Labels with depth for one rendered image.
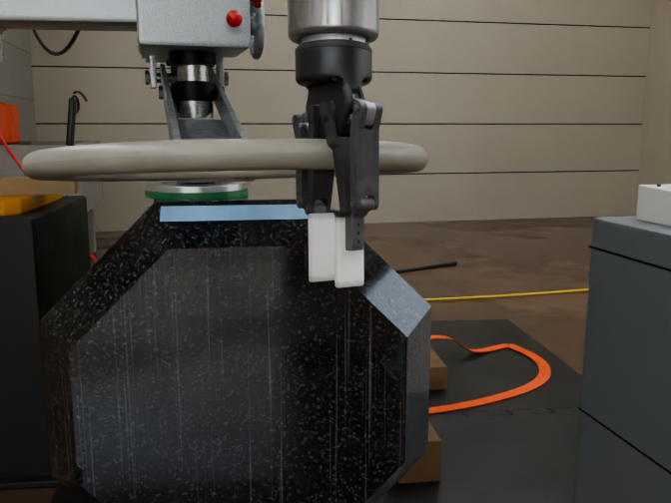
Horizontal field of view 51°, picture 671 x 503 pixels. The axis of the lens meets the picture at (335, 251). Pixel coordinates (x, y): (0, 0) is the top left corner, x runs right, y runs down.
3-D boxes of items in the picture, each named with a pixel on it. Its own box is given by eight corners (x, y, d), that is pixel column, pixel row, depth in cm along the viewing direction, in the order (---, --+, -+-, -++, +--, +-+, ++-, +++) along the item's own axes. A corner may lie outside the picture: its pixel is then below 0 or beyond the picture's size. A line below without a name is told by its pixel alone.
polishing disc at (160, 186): (183, 195, 136) (183, 189, 136) (127, 188, 151) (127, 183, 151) (266, 188, 151) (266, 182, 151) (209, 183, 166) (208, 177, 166)
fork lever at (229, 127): (145, 85, 167) (144, 63, 165) (226, 86, 172) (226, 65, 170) (153, 184, 108) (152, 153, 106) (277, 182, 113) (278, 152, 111)
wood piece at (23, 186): (-1, 196, 196) (-2, 178, 195) (6, 193, 206) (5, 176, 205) (75, 194, 201) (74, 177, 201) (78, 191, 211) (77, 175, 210)
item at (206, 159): (51, 183, 105) (50, 163, 105) (360, 177, 118) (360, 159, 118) (-24, 174, 58) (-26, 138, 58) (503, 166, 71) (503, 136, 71)
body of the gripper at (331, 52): (389, 39, 66) (390, 138, 67) (342, 54, 73) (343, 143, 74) (322, 31, 62) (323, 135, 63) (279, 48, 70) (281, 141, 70)
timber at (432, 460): (440, 481, 191) (441, 440, 189) (397, 484, 189) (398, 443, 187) (413, 434, 220) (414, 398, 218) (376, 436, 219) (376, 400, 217)
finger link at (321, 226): (311, 214, 71) (307, 214, 71) (312, 281, 71) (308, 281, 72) (335, 213, 72) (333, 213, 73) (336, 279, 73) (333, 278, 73)
